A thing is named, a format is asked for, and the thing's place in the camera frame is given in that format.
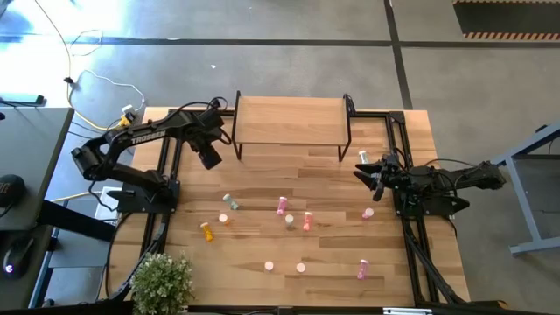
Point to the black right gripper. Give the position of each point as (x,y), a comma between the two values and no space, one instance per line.
(391,174)

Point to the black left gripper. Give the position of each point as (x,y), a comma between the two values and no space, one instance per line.
(205,126)

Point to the magenta medicine bottle white cap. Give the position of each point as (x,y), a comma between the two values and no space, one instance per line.
(368,213)
(362,269)
(282,205)

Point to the salmon medicine bottle white cap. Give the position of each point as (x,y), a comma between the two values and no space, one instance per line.
(307,221)
(300,268)
(268,265)

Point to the orange medicine bottle white cap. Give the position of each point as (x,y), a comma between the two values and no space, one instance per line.
(223,218)
(207,232)

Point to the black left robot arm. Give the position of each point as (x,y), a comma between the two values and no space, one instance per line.
(144,136)

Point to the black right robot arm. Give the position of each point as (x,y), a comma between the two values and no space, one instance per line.
(477,175)

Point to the white power adapter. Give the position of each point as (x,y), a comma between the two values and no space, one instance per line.
(128,108)

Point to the yellow plug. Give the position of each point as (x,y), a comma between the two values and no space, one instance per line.
(125,120)

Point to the white sheet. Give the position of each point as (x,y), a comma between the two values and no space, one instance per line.
(102,210)

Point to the black desk support beam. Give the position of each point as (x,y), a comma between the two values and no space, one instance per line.
(74,220)

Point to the artificial green plant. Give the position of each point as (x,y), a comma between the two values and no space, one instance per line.
(162,282)

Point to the grey desk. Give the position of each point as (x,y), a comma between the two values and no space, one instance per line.
(30,144)

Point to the black mat hazard-striped edge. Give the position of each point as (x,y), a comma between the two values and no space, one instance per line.
(503,17)

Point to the black rounded case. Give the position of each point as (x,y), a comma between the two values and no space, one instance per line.
(9,190)

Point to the black computer mouse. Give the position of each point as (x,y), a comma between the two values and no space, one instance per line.
(17,258)

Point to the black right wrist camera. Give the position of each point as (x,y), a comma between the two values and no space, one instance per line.
(379,192)

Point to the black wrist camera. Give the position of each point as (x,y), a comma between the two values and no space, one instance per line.
(379,192)
(210,156)

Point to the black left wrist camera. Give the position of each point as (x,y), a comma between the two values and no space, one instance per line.
(210,156)

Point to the black aluminium table frame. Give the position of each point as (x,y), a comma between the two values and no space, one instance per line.
(398,116)

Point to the wooden shelf black metal frame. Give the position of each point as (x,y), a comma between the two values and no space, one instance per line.
(291,120)

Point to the silver bracket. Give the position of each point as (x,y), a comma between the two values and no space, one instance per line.
(407,311)

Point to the grey-blue metal table frame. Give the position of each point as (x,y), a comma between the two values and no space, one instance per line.
(523,201)

